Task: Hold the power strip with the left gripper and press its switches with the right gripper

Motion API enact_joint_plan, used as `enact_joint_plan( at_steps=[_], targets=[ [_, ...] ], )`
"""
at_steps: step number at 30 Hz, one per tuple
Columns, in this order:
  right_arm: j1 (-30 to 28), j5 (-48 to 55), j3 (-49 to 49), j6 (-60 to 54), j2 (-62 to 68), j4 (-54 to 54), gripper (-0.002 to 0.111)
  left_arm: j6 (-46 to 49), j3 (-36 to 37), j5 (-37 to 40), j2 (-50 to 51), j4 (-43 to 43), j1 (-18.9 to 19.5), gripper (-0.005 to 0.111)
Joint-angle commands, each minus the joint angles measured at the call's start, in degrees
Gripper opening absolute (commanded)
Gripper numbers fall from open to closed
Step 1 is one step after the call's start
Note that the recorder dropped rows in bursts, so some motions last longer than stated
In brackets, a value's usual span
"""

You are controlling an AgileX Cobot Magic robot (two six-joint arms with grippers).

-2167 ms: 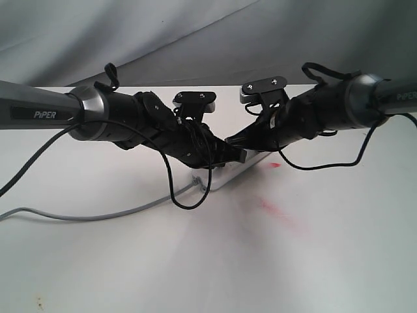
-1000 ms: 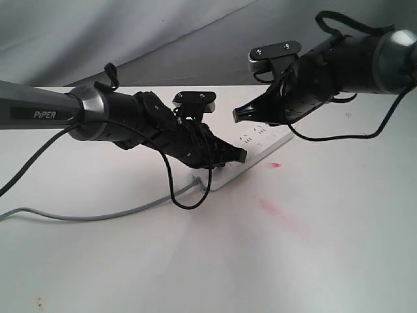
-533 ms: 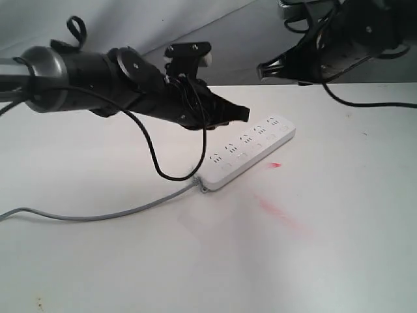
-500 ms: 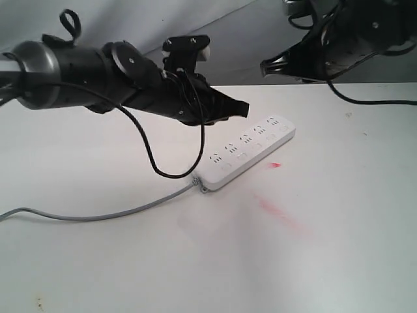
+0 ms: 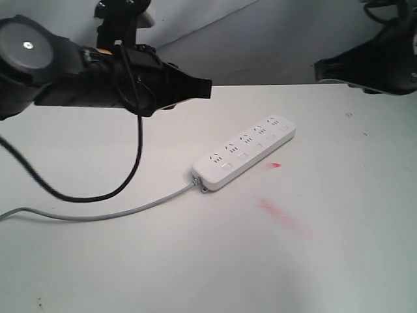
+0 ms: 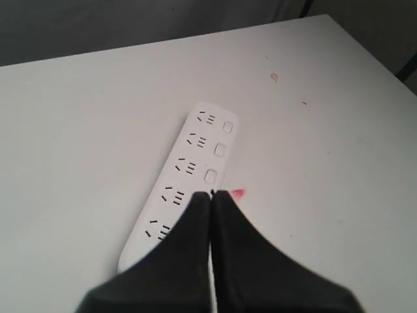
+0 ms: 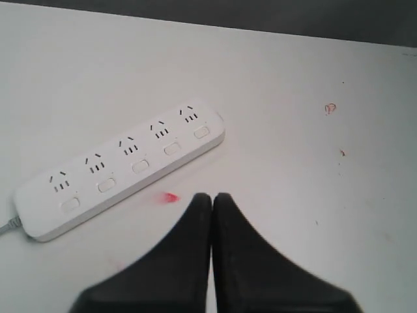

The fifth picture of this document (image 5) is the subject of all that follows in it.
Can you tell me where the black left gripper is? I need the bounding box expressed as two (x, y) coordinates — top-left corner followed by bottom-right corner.
(34, 46), (212, 117)

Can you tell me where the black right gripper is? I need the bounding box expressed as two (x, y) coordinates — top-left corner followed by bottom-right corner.
(314, 13), (416, 95)

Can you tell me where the white five-outlet power strip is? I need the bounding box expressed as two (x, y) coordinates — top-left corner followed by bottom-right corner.
(191, 115), (296, 192)

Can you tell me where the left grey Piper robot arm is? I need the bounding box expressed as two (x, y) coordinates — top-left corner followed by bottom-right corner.
(1, 16), (212, 119)

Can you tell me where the grey backdrop cloth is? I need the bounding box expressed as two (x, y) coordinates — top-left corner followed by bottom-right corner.
(0, 0), (417, 89)

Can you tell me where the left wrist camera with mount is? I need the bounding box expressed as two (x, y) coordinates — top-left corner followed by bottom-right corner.
(94, 0), (154, 50)

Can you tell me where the grey power cord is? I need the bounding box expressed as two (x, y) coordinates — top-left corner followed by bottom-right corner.
(0, 177), (198, 223)

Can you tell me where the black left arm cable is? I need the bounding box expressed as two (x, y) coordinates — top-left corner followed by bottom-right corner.
(0, 44), (157, 202)

